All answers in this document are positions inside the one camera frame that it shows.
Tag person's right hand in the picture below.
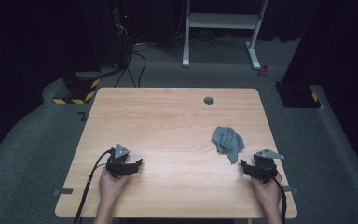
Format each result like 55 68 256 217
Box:
250 176 282 213

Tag person's left hand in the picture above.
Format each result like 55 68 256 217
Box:
98 168 129 207

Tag black floor cables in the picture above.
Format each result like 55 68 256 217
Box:
113 29 218 89

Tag grey cloth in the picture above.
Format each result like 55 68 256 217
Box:
211 126 246 165

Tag grey tape strip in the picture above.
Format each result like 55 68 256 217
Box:
282 185 300 194
53 187 75 196

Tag black yellow striped stand base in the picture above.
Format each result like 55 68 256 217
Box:
52 70 102 105

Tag white metal stand frame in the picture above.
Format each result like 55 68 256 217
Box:
182 0 269 71

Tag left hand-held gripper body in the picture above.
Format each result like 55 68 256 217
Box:
105 143 138 180

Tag left hand-held gripper black cable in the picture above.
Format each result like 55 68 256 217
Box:
73 148 116 224

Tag dark equipment rack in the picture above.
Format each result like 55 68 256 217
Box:
110 0 135 68

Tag right hand-held gripper black cable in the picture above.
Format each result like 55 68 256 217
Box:
271 169 289 224

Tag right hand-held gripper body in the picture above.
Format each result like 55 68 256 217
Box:
251 148 285 185

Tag hand-held gripper black cable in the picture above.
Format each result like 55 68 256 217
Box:
73 148 116 224
271 169 289 224

